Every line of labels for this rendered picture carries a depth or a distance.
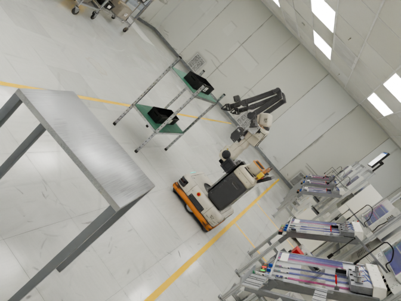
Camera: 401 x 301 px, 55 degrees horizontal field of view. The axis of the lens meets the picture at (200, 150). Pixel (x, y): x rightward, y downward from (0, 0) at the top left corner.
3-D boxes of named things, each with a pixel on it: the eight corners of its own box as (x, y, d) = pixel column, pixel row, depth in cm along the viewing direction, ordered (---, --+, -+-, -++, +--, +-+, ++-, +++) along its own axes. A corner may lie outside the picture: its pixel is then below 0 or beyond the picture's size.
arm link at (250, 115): (285, 97, 398) (286, 98, 408) (278, 86, 401) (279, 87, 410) (249, 120, 410) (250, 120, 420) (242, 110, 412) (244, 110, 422)
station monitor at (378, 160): (369, 167, 684) (388, 152, 674) (366, 165, 739) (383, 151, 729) (375, 173, 681) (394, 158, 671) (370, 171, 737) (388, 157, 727)
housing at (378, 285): (371, 307, 249) (373, 286, 248) (363, 280, 295) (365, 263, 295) (385, 310, 246) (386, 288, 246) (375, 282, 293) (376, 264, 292)
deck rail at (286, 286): (267, 287, 267) (268, 278, 267) (268, 286, 269) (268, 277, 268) (379, 308, 246) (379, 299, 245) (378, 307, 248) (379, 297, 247)
